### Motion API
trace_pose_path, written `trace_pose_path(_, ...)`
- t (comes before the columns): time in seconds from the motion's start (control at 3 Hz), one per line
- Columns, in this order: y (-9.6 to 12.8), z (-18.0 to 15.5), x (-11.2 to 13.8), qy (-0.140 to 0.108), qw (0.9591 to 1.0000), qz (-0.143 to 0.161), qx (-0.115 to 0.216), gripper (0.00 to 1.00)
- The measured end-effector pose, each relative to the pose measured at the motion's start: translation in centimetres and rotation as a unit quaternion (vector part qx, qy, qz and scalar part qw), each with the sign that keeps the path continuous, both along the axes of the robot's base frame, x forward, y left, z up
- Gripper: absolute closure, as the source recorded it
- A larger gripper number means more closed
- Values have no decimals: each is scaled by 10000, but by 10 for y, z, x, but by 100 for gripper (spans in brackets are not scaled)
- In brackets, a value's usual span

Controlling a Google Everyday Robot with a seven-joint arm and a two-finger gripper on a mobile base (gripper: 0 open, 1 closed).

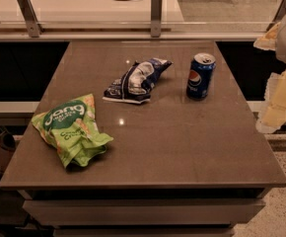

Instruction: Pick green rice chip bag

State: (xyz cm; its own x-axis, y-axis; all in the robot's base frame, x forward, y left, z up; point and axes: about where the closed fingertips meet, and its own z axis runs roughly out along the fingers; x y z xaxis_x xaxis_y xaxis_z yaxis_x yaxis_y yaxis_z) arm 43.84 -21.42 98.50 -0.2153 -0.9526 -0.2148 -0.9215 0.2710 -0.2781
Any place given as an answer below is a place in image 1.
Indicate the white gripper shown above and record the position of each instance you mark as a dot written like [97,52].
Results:
[274,114]

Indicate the green rice chip bag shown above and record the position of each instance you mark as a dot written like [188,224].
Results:
[72,130]

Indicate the blue crumpled chip bag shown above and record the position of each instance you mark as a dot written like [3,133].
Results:
[136,84]

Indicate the blue Pepsi can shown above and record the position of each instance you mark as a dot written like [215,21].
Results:
[201,70]

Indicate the grey table drawer base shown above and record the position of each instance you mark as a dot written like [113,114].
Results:
[154,217]

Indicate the dark object at left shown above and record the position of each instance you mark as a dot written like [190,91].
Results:
[7,149]

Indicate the right metal rail bracket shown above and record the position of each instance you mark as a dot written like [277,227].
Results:
[281,12]

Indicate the metal rail bracket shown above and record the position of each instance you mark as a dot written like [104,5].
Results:
[156,18]
[281,12]
[33,27]

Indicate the middle metal rail bracket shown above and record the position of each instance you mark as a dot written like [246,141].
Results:
[156,18]

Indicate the left metal rail bracket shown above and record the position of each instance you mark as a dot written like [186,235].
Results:
[33,27]

